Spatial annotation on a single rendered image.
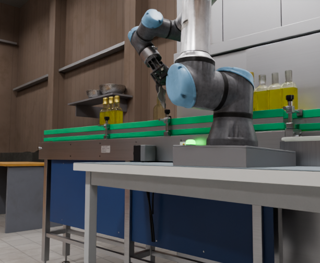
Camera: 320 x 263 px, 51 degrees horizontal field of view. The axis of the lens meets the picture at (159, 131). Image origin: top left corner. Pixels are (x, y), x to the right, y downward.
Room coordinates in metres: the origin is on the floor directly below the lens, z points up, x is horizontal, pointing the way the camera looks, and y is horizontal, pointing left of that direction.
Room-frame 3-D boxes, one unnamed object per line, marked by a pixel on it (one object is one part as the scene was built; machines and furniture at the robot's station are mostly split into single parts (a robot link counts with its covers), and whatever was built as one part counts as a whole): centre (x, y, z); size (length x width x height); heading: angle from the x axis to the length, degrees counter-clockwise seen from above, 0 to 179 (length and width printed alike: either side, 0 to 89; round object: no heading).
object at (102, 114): (2.19, 0.36, 1.02); 0.06 x 0.06 x 0.28; 49
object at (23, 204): (4.14, 1.73, 0.35); 1.31 x 0.67 x 0.70; 41
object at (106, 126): (1.93, 0.32, 0.94); 0.07 x 0.04 x 0.13; 139
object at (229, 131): (1.00, -0.22, 0.85); 0.15 x 0.15 x 0.10
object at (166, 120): (1.62, -0.02, 0.94); 0.07 x 0.04 x 0.13; 139
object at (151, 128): (1.86, 0.18, 0.92); 1.75 x 0.01 x 0.08; 49
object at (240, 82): (1.00, -0.22, 0.97); 0.13 x 0.12 x 0.14; 114
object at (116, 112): (2.11, 0.27, 1.02); 0.06 x 0.06 x 0.28; 49
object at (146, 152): (1.68, 0.08, 0.79); 0.08 x 0.08 x 0.08; 49
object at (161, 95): (1.37, 0.00, 1.02); 0.06 x 0.03 x 0.09; 161
